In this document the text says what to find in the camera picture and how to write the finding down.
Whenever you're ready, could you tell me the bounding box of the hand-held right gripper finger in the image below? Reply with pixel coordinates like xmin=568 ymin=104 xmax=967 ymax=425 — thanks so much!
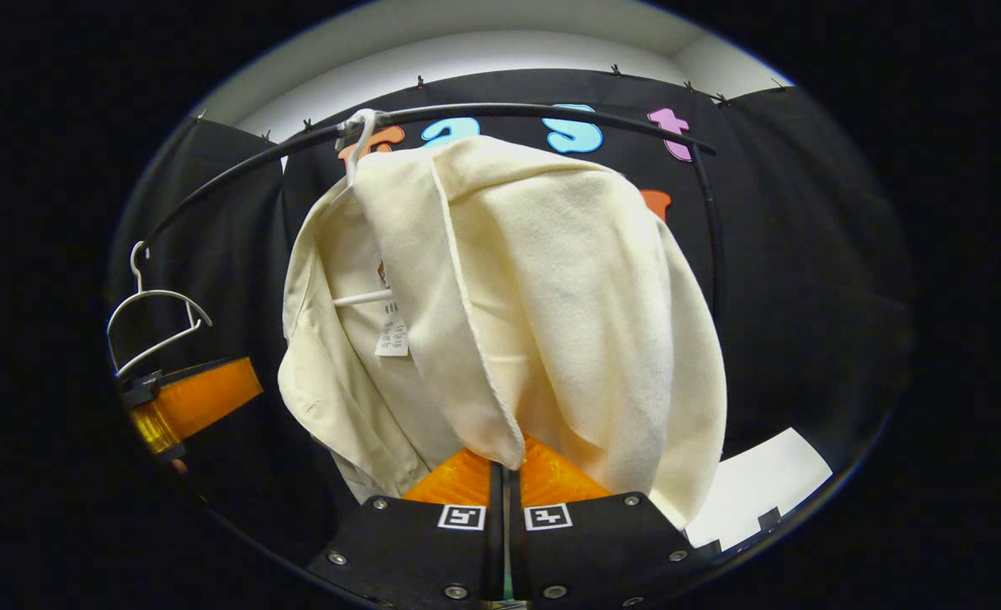
xmin=307 ymin=446 xmax=505 ymax=610
xmin=509 ymin=436 xmax=709 ymax=610

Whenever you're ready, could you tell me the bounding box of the cream jacket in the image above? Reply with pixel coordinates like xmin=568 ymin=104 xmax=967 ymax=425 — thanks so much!
xmin=277 ymin=136 xmax=728 ymax=532

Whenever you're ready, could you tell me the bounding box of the white clothes hanger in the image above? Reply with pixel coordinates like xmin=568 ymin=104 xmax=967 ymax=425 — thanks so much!
xmin=333 ymin=108 xmax=395 ymax=308
xmin=106 ymin=241 xmax=213 ymax=380

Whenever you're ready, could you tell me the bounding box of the black clothes rack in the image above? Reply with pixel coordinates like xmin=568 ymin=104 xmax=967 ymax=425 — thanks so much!
xmin=142 ymin=102 xmax=728 ymax=327

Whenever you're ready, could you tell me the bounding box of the white drawer cabinet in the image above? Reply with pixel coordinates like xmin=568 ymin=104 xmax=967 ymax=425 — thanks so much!
xmin=685 ymin=428 xmax=833 ymax=552

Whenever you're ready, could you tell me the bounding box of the black backdrop cloth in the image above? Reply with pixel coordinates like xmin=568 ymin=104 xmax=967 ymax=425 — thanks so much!
xmin=106 ymin=69 xmax=916 ymax=568

